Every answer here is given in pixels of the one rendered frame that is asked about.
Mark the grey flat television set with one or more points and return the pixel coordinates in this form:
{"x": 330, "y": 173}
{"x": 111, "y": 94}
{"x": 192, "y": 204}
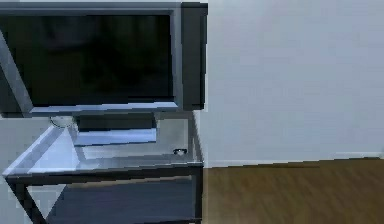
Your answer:
{"x": 90, "y": 60}

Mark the glass table with black frame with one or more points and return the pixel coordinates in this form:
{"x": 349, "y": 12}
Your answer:
{"x": 110, "y": 190}

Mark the small round black object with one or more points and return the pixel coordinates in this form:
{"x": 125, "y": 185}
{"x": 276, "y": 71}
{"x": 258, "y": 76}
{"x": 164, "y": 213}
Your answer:
{"x": 180, "y": 151}

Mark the round clear glass object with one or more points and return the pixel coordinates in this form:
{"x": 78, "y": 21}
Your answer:
{"x": 61, "y": 121}

